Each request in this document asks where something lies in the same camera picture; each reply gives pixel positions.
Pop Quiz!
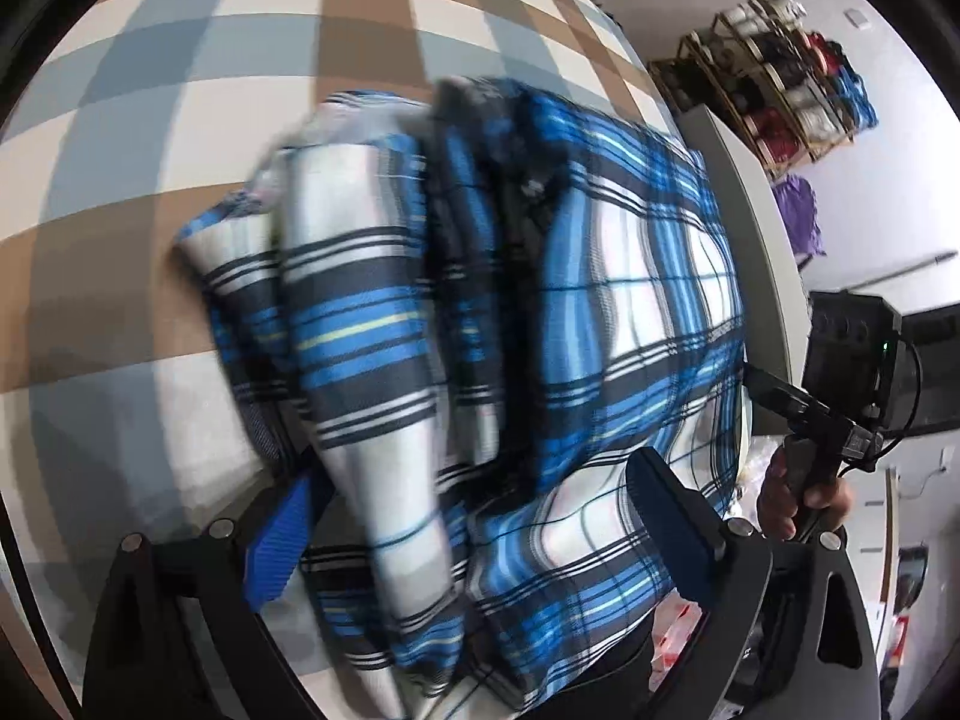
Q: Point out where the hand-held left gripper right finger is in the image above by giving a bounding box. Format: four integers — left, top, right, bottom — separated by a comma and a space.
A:
625, 447, 883, 720

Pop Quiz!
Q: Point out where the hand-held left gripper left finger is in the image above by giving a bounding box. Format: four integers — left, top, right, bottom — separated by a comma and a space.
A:
79, 461, 332, 720

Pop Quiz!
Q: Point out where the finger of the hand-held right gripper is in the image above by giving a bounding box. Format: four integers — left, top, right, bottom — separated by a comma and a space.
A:
742, 363, 854, 452

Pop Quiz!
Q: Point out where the blue white plaid shirt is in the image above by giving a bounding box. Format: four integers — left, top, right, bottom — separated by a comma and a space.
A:
172, 75, 752, 710

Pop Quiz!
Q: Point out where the person's right hand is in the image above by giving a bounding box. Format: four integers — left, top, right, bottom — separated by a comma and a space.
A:
756, 442, 857, 542

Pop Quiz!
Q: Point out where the white plastic bag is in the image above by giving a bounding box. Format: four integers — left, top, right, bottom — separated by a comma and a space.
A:
648, 592, 707, 692

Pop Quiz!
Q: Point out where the purple bag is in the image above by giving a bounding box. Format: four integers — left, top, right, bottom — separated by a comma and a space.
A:
772, 173, 827, 260

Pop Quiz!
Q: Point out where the wooden shoe rack with shoes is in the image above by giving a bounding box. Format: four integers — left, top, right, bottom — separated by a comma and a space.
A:
667, 0, 879, 166

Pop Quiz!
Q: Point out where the checkered tablecloth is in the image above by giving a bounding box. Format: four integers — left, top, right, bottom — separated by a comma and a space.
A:
0, 0, 692, 720

